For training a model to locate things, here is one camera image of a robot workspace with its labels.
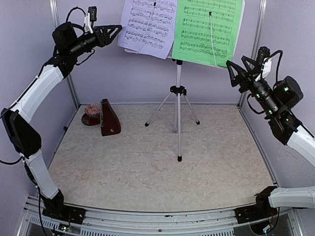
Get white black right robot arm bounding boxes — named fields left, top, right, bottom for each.
left=226, top=58, right=315, bottom=218

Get left aluminium frame post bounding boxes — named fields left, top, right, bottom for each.
left=49, top=0, right=80, bottom=111

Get patterned ceramic bowl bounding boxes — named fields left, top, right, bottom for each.
left=85, top=103, right=101, bottom=118

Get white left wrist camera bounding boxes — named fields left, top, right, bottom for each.
left=84, top=6, right=97, bottom=33

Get brown wooden metronome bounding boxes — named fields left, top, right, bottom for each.
left=100, top=99, right=121, bottom=136

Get black left camera cable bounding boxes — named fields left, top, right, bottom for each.
left=65, top=6, right=88, bottom=31

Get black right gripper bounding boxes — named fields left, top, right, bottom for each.
left=227, top=55, right=282, bottom=117

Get black right camera cable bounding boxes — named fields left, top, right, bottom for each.
left=269, top=50, right=285, bottom=86

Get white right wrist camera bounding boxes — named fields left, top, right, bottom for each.
left=254, top=46, right=273, bottom=82

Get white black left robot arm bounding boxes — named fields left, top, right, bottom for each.
left=0, top=22, right=123, bottom=219

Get aluminium frame post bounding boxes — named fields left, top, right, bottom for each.
left=49, top=0, right=80, bottom=111
left=237, top=0, right=268, bottom=109

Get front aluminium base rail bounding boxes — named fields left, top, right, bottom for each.
left=14, top=196, right=304, bottom=236

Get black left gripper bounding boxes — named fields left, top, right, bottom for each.
left=68, top=24, right=122, bottom=56

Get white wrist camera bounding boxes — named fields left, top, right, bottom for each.
left=84, top=6, right=97, bottom=33
left=254, top=46, right=273, bottom=82

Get white perforated music stand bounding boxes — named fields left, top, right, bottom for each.
left=124, top=0, right=247, bottom=162

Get white sheet music page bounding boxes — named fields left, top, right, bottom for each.
left=117, top=0, right=178, bottom=59

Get right aluminium frame post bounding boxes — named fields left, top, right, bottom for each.
left=237, top=0, right=268, bottom=109

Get black camera cable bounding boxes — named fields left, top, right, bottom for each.
left=65, top=6, right=88, bottom=31
left=269, top=50, right=285, bottom=86

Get dark round saucer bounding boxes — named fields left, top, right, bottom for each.
left=81, top=114, right=100, bottom=126

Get green sheet music page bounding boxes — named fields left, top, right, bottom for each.
left=171, top=0, right=245, bottom=68

